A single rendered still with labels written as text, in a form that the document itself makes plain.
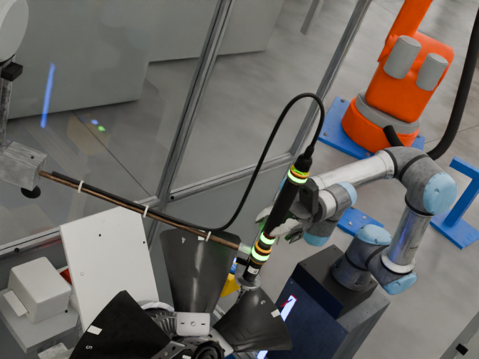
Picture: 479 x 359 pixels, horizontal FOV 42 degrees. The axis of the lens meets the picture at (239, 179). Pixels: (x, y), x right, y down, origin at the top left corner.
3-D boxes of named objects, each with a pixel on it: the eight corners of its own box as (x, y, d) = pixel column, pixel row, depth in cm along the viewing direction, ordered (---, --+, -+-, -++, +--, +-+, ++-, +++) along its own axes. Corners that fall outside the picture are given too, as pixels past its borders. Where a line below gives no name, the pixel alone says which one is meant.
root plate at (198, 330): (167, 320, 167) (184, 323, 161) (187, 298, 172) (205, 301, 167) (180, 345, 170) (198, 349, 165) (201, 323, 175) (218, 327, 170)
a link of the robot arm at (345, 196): (351, 214, 173) (363, 191, 168) (328, 226, 165) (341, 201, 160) (330, 196, 176) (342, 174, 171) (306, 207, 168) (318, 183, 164)
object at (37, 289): (-4, 293, 203) (0, 270, 197) (40, 276, 214) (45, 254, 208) (23, 330, 195) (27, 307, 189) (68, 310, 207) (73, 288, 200)
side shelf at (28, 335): (-12, 300, 203) (-12, 295, 201) (82, 265, 228) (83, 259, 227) (26, 354, 192) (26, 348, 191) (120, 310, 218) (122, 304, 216)
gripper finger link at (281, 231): (272, 256, 146) (291, 239, 153) (281, 238, 143) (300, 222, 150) (261, 248, 147) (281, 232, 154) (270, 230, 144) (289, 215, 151)
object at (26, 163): (-9, 178, 151) (-6, 150, 147) (5, 163, 157) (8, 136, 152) (31, 193, 152) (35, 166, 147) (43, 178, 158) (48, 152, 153)
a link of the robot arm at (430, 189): (387, 262, 228) (435, 149, 191) (413, 293, 219) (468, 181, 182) (361, 272, 223) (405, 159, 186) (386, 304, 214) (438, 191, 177)
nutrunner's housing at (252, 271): (235, 289, 159) (302, 147, 134) (238, 279, 162) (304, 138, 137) (249, 295, 159) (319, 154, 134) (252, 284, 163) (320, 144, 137)
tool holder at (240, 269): (224, 282, 156) (237, 255, 151) (229, 264, 162) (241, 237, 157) (257, 295, 157) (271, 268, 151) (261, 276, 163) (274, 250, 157)
